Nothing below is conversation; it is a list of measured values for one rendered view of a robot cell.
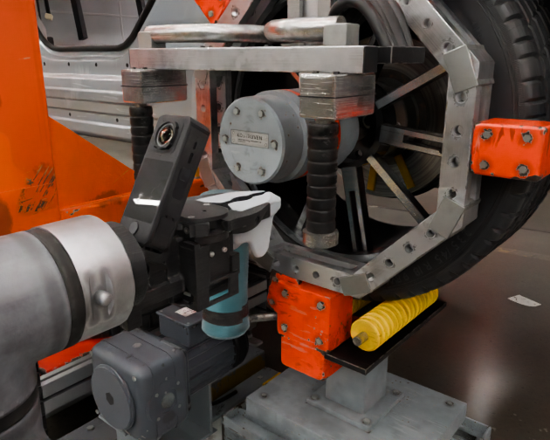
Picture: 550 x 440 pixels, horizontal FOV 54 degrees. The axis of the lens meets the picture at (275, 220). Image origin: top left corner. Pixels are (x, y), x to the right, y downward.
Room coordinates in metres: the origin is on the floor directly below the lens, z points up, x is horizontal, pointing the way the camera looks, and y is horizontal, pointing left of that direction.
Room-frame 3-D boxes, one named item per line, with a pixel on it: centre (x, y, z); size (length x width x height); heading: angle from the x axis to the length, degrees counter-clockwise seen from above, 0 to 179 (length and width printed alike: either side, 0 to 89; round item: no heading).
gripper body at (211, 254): (0.44, 0.09, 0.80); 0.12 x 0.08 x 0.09; 140
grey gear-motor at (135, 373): (1.08, 0.19, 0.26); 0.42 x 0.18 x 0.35; 141
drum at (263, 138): (0.86, -0.03, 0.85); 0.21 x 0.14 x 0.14; 141
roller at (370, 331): (0.92, -0.23, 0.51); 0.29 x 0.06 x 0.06; 141
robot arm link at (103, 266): (0.38, 0.14, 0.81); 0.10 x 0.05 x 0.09; 50
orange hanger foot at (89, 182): (1.25, 0.31, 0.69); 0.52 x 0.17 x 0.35; 141
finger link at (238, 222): (0.48, 0.04, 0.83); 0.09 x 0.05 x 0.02; 140
